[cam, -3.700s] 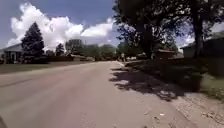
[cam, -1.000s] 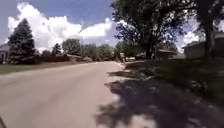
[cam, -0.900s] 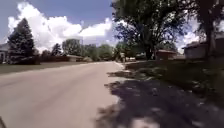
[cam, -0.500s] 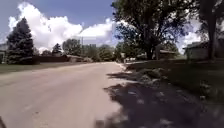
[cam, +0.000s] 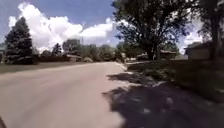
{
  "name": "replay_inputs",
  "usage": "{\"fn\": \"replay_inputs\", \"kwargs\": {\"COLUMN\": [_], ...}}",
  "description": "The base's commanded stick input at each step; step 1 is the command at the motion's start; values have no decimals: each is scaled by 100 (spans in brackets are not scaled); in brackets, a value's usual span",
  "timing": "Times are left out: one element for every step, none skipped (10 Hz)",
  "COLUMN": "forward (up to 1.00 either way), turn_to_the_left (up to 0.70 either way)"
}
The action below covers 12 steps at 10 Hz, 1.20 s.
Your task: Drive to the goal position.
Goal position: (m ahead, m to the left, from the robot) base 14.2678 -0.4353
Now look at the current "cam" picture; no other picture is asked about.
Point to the row of distant trees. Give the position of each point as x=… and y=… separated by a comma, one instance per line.
x=90, y=51

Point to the low building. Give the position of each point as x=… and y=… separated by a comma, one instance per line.
x=74, y=57

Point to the low house behind tree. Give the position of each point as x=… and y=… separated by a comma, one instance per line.
x=166, y=54

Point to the large leafy tree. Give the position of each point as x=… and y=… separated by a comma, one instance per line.
x=151, y=23

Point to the grey asphalt road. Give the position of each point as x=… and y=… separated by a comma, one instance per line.
x=60, y=96

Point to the shaded grass verge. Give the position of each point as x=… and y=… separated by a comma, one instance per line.
x=186, y=75

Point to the house with dark roof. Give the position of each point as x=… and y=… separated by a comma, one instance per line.
x=199, y=50

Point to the flat grass strip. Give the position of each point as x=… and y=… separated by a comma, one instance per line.
x=23, y=67

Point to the tall dark conifer tree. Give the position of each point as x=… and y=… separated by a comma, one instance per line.
x=19, y=43

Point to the dark tree trunk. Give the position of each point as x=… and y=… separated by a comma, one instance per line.
x=216, y=26

